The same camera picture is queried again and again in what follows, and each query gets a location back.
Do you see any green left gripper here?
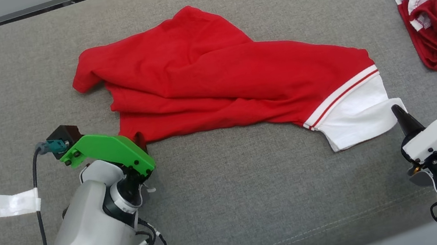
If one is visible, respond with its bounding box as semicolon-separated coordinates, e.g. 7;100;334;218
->
56;124;158;193

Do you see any red shirt with white sleeves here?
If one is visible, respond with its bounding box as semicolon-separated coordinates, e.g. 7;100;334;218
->
62;0;412;193

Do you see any grey fabric sofa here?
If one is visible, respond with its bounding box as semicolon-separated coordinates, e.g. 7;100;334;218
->
0;0;437;245

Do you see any black cable with teal plug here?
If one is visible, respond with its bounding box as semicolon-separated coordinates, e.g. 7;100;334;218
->
24;137;87;245

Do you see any white tape strip on cable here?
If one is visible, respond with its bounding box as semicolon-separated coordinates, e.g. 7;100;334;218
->
0;182;44;220

